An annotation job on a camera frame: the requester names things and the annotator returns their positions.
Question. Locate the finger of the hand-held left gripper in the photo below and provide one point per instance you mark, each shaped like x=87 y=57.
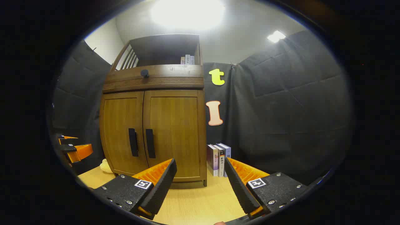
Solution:
x=62 y=139
x=81 y=152

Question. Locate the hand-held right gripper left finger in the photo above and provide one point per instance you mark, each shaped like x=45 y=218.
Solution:
x=162 y=184

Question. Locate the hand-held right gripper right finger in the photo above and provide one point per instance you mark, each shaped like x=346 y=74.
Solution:
x=239 y=187

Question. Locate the wooden shoe cabinet door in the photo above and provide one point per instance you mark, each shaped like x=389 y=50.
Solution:
x=118 y=125
x=175 y=125

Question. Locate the brown wooden shoe cabinet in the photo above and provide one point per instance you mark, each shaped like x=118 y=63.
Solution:
x=175 y=73

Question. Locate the cream plush toy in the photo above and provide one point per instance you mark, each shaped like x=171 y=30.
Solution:
x=105 y=166

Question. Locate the white spine book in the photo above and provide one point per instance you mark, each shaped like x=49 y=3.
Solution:
x=221 y=164

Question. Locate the blue grey book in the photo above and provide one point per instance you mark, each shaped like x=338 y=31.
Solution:
x=227 y=152

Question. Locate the purple and white book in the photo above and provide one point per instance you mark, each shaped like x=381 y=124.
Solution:
x=212 y=159

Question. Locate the black backdrop cloth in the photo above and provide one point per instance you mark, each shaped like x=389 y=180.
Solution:
x=281 y=109

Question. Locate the black round knob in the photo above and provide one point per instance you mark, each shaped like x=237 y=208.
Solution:
x=144 y=73

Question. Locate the small white book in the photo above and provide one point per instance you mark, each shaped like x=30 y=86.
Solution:
x=192 y=60
x=187 y=59

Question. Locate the small ceiling light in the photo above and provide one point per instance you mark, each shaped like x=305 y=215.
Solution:
x=276 y=36

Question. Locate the large ceiling light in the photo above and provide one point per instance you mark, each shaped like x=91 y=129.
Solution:
x=187 y=12

